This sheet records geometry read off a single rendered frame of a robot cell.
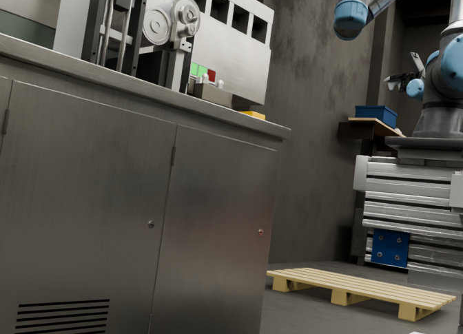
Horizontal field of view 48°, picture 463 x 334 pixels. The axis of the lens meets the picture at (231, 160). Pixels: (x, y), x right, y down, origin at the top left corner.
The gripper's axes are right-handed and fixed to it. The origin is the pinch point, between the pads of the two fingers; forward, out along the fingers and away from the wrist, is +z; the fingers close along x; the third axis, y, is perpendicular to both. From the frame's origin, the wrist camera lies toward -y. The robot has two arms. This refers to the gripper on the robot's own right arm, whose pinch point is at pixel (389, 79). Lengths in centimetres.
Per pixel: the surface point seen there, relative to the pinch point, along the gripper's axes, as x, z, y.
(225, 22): -52, 55, -31
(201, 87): -89, 6, 10
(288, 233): 182, 329, 115
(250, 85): -35, 61, -3
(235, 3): -47, 55, -41
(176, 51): -102, 0, 0
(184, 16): -98, 2, -14
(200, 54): -69, 49, -13
